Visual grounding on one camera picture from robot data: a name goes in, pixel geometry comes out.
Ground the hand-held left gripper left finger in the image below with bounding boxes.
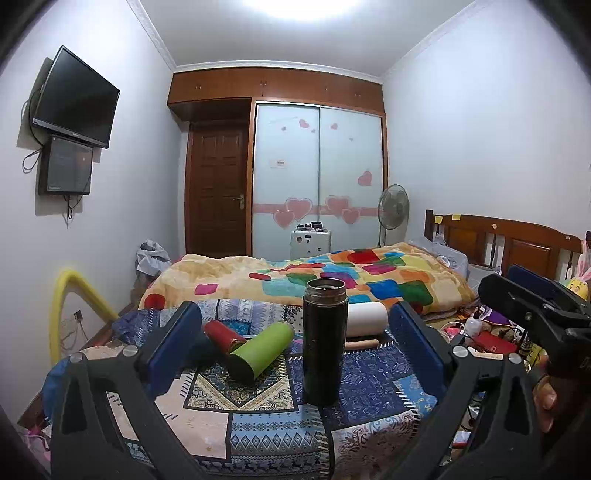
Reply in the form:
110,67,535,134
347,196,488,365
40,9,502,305
50,301,241,480

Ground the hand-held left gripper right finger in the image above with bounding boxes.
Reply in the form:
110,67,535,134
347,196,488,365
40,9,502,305
376,302,561,480

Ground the blue patchwork blanket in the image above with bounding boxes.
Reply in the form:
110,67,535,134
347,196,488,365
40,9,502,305
44,298,462,480

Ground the red cup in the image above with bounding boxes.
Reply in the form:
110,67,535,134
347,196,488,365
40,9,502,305
204,320,247,356

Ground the red flat box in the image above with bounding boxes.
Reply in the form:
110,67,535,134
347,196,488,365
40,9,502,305
471,330,507,357

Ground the white cup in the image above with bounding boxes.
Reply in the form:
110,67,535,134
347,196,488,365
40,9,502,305
346,302,389,337

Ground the colourful patterned quilt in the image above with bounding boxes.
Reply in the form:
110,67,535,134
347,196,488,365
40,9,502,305
139,242,478,320

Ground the white box appliance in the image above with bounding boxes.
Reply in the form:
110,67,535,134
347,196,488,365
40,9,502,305
290,222,332,260

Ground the black thermos cup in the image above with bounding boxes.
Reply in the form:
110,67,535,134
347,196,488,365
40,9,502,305
302,278,350,407

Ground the wooden wardrobe with sliding doors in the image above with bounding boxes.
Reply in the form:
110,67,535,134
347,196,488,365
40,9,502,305
167,68,387,262

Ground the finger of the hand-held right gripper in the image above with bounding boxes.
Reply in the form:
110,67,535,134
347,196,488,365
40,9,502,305
507,264,591,320
478,274,578,354

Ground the wooden bed headboard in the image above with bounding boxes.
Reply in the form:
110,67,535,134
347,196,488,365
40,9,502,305
425,209,583,283

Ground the yellow foam tube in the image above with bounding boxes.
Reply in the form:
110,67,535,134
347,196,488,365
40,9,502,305
50,270,122,366

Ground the brown wooden door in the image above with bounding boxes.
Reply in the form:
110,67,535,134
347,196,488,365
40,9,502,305
185,121,252,259

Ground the white pillow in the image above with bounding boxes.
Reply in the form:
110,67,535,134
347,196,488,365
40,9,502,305
410,236,471,274

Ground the standing electric fan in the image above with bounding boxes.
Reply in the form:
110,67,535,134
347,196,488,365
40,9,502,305
378,184,411,247

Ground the person's right hand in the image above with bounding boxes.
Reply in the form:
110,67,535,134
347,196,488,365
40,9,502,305
532,374,561,435

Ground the black wall television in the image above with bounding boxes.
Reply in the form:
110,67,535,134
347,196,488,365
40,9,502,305
30,45,121,149

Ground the green cup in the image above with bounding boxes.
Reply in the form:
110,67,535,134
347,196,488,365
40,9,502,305
228,322,295,384

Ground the pile of grey clothes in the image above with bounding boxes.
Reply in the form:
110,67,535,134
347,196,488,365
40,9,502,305
135,240,172,278

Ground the small black wall monitor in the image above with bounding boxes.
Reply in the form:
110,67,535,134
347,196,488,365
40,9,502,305
38,135,93,196

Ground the yellow bunny plush toy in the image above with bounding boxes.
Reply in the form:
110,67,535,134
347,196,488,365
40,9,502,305
561,240,591,302

